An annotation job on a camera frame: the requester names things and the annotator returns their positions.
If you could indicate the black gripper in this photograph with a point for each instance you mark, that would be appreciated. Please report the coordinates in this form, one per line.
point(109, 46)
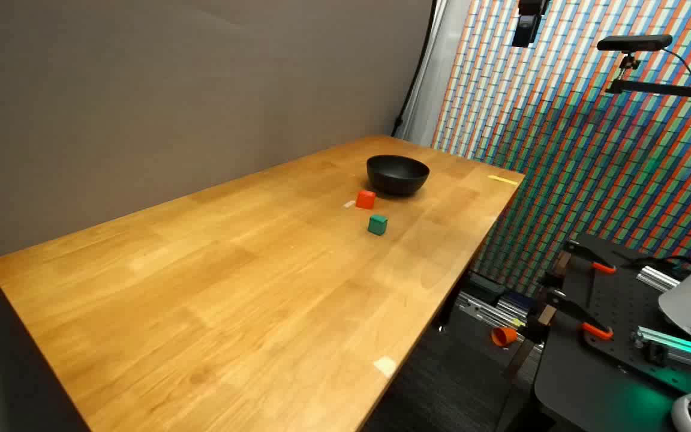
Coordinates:
point(533, 8)

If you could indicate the orange cube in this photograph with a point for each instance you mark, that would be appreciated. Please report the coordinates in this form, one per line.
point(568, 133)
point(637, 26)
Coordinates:
point(366, 200)

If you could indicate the green cube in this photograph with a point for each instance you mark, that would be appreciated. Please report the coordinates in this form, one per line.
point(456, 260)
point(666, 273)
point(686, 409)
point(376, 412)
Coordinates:
point(377, 223)

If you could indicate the black bowl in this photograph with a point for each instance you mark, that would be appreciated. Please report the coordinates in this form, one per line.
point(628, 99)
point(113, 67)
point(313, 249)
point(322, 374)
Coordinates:
point(396, 180)

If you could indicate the white curtain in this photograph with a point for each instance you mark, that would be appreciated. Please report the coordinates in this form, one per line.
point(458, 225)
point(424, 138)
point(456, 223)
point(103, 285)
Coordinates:
point(443, 72)

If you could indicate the colourful patterned backdrop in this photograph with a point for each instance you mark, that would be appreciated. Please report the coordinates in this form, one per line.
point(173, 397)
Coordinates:
point(586, 158)

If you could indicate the yellow tape strip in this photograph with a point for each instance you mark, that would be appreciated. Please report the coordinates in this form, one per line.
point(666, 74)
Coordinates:
point(505, 177)

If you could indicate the small white tape piece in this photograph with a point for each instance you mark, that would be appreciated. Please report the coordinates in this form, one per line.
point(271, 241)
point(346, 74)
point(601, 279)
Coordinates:
point(349, 204)

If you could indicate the aluminium extrusion bar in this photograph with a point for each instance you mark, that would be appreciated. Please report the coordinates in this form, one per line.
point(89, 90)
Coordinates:
point(659, 277)
point(672, 344)

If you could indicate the orange clamp knob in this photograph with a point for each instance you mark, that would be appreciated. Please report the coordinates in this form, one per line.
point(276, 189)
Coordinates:
point(505, 334)

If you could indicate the black perforated breadboard table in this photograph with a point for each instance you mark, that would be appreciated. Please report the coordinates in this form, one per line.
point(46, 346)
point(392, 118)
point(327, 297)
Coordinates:
point(601, 374)

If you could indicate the white tape patch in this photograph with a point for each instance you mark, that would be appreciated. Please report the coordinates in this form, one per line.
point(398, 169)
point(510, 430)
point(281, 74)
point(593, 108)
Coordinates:
point(385, 366)

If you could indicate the black stereo camera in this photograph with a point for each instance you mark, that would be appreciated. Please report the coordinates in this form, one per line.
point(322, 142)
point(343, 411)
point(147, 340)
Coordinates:
point(635, 40)

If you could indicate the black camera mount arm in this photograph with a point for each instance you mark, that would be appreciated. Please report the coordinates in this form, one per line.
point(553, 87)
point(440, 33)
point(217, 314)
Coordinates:
point(666, 90)

